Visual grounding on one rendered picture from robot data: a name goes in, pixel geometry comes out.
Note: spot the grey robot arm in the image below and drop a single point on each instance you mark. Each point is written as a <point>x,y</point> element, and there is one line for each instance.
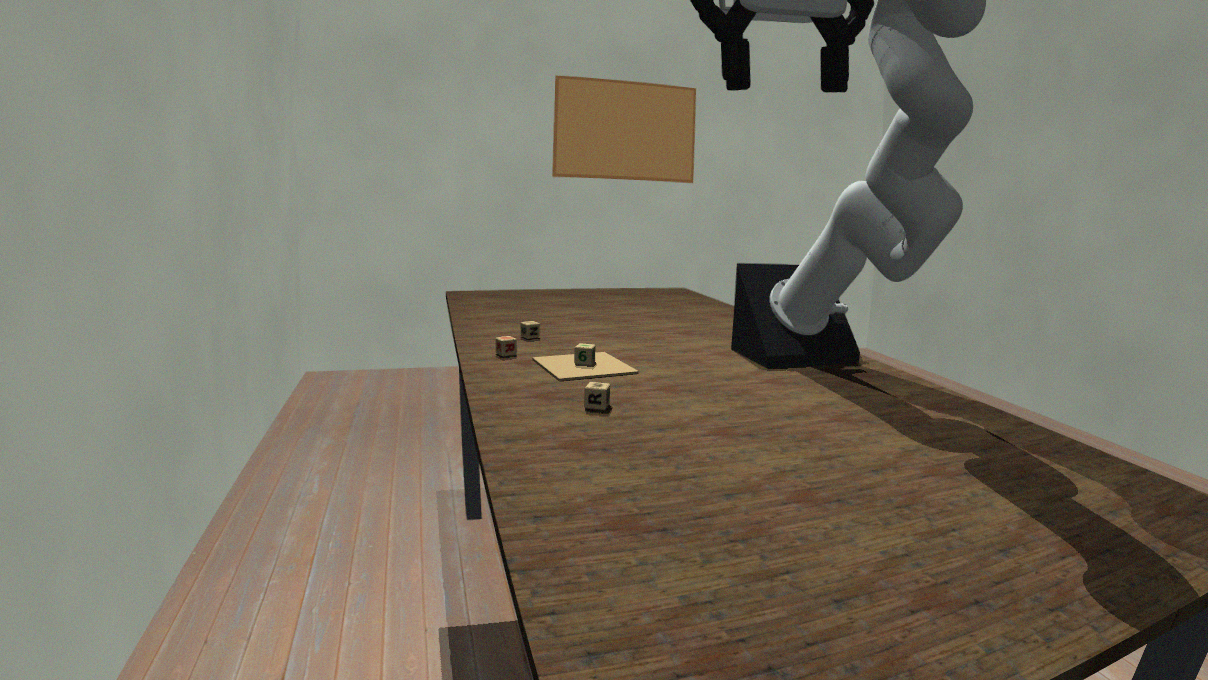
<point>934,108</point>

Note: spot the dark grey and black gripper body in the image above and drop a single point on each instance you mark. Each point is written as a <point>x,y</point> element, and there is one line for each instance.
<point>795,11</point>

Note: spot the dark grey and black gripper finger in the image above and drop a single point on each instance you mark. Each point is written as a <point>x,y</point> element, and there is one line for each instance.
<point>839,33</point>
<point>735,52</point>

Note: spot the cream flat mat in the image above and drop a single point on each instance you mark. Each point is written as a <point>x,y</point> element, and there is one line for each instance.
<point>562,367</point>

